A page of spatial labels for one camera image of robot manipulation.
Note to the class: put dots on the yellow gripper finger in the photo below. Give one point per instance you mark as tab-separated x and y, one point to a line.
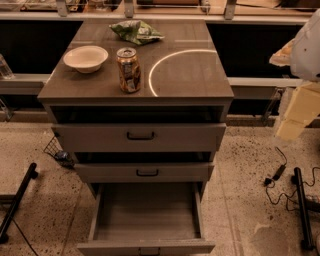
283	56
299	111

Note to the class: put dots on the orange soda can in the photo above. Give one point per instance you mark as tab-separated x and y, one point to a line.
129	69

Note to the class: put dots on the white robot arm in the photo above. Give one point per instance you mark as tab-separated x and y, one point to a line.
302	55

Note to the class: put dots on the grey drawer cabinet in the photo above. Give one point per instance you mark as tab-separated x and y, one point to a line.
182	82

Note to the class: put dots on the grey top drawer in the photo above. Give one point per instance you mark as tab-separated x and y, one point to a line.
140	137

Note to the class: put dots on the grey middle drawer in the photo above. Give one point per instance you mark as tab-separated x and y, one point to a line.
144	172

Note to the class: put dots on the grey open bottom drawer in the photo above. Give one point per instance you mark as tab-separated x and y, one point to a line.
147	219

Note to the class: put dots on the black right stand leg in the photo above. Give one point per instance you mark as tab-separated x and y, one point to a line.
307	241

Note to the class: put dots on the black stand leg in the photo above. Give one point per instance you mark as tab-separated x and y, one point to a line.
13	200
307	241

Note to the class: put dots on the green chip bag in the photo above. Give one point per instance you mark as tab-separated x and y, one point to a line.
136	31

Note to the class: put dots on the white bowl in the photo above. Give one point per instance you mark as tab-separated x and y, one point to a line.
86	59

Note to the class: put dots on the black left stand leg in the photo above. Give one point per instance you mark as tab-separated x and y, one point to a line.
13	200

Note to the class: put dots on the metal rail bracket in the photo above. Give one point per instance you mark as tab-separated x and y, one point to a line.
276	96

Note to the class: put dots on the black wire basket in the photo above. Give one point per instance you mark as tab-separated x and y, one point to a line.
62	157

